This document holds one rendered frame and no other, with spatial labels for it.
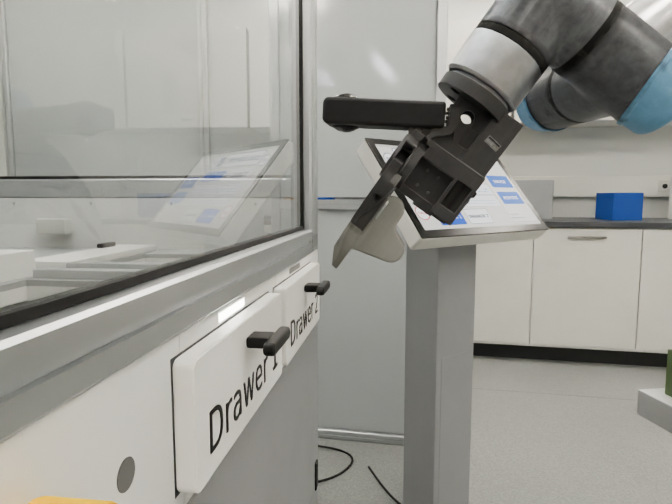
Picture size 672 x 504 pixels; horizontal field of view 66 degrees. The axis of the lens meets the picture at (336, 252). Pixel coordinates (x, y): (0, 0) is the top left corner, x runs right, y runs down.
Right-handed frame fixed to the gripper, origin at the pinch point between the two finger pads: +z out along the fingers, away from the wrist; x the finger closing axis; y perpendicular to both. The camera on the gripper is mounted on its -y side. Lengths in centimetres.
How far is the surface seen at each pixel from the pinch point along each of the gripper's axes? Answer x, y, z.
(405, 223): 69, 6, -4
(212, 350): -10.3, -3.2, 11.3
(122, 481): -21.8, -1.6, 16.5
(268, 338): -1.0, -0.4, 11.1
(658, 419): 27, 51, -4
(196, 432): -14.1, 0.0, 15.7
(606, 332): 281, 153, -14
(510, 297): 285, 95, 3
